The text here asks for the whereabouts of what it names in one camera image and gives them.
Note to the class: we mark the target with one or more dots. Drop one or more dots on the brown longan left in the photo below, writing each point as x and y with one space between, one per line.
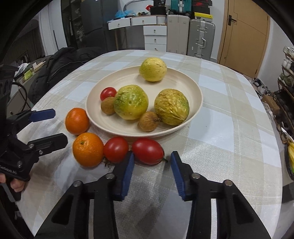
107 106

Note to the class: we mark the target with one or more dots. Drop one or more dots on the teal suitcase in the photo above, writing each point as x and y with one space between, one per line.
181 6

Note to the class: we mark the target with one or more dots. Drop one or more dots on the wrinkled brownish passion fruit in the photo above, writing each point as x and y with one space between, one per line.
171 106

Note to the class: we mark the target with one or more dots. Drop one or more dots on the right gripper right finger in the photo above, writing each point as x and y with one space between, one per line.
235 216

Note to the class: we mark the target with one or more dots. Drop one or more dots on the brown longan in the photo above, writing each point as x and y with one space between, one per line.
148 121
107 106

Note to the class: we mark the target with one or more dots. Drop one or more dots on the small red tomato on plate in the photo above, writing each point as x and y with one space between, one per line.
107 92

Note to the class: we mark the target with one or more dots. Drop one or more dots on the brown longan right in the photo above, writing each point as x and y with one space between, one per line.
148 121

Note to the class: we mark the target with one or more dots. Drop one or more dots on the orange mandarin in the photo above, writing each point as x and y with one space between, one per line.
77 121
88 150

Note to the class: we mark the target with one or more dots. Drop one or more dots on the green yellow passion fruit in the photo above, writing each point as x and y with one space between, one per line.
131 102

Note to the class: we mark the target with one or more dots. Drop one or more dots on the wooden shoe rack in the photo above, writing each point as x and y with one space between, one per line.
284 96

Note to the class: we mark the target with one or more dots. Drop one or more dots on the wooden door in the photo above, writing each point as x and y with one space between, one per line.
244 37

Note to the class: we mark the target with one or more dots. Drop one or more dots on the round red tomato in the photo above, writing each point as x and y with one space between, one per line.
116 149

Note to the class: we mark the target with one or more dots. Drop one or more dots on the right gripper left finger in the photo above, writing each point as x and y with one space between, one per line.
70 216

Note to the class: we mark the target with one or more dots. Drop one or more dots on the oblong red tomato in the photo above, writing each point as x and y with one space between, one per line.
148 151

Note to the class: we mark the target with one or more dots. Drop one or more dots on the cream round plate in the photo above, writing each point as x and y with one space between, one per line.
130 76

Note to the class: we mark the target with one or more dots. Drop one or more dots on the black jacket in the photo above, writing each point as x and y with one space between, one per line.
58 66

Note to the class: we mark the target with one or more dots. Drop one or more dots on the plaid beige tablecloth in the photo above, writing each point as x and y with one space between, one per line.
230 138

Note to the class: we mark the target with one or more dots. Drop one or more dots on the banana bunch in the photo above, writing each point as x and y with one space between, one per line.
291 155

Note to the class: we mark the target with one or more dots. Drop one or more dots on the white drawer desk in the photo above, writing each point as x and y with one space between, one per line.
141 32

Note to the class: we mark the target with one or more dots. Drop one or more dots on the left hand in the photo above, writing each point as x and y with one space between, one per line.
15 184

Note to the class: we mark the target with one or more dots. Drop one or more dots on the silver aluminium suitcase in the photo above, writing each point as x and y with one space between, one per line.
200 39

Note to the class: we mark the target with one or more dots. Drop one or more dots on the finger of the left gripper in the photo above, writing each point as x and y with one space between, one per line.
49 144
41 115

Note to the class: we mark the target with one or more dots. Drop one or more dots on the yellow black shoe box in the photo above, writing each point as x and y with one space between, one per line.
203 17

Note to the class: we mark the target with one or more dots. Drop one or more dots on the beige suitcase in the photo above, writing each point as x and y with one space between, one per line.
177 33

